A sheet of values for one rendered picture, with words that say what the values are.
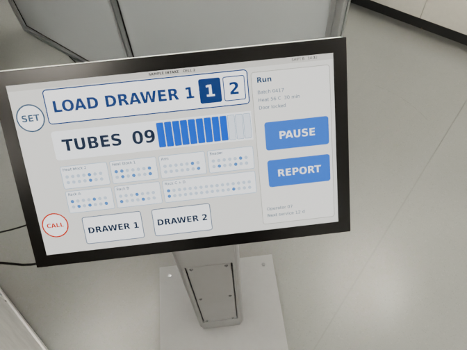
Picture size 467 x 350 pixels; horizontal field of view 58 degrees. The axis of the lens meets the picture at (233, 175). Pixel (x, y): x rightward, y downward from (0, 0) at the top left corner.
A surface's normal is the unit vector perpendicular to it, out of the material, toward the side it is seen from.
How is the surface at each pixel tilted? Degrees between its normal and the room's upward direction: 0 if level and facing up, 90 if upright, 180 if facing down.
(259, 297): 5
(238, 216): 50
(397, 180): 0
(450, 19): 90
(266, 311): 5
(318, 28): 90
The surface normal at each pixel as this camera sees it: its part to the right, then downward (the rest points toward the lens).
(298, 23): -0.60, 0.67
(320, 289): -0.04, -0.56
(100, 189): 0.06, 0.27
